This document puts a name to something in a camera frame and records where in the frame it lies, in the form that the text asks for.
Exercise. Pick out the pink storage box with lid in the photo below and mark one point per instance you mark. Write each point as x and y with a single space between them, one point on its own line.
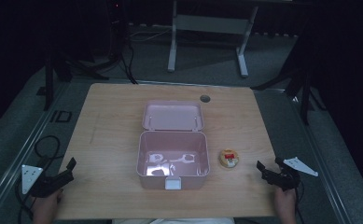
173 146

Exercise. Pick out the person's left hand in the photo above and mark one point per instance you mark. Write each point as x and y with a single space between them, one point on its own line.
47 207

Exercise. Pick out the person's right hand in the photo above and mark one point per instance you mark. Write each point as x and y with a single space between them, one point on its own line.
285 205

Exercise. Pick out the white metal desk frame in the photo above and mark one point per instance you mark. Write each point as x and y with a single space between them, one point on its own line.
212 24

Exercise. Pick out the black metal stand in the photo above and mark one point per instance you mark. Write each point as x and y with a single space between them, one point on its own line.
305 93
49 84

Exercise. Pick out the dark equipment tower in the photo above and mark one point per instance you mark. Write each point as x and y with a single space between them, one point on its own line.
117 28

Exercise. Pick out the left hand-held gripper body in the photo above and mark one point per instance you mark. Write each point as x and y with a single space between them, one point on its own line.
42 185

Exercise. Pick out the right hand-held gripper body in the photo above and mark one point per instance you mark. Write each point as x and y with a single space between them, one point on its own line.
289 175

